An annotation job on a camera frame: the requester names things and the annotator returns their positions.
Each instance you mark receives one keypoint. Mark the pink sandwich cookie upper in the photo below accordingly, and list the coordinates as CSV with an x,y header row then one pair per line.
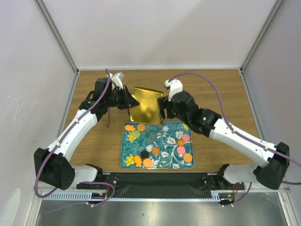
x,y
186,137

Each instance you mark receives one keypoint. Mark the blue floral tray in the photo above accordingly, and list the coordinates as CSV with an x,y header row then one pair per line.
x,y
167,137

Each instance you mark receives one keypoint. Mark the gold tin lid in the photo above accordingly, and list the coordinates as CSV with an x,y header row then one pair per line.
x,y
147,111

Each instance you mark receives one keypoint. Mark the orange fish cookie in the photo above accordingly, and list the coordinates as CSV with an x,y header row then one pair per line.
x,y
138,161
129,128

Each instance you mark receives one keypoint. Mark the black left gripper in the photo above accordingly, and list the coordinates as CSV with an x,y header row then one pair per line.
x,y
128,100

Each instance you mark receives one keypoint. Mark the tan round cookie back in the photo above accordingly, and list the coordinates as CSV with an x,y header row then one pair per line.
x,y
141,127

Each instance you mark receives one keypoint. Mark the orange round waffle cookie right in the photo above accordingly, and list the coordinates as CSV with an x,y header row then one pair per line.
x,y
187,157

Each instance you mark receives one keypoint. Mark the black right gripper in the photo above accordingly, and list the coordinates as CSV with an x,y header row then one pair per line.
x,y
163,104

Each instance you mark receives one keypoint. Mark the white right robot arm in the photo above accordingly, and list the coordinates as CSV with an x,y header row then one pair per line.
x,y
270,161

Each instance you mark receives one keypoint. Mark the white cable duct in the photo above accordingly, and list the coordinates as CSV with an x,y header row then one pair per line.
x,y
97,196

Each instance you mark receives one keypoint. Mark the green cookie back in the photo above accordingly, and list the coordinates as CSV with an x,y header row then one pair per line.
x,y
136,133

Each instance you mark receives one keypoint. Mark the orange round cookie front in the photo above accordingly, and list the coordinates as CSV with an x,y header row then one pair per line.
x,y
147,163

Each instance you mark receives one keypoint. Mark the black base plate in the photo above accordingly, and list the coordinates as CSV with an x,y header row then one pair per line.
x,y
171,182

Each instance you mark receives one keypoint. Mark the orange fish cookie back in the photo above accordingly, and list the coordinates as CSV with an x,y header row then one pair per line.
x,y
129,128

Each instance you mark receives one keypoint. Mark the pink sandwich cookie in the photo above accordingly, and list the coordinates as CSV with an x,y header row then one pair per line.
x,y
181,150
186,137

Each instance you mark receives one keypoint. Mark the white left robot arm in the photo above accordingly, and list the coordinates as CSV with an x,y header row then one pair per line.
x,y
52,164

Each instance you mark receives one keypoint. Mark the orange fish cookie front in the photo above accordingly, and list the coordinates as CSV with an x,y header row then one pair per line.
x,y
138,161

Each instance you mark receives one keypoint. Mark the pink sandwich cookie lower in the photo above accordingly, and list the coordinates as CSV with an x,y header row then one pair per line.
x,y
181,150

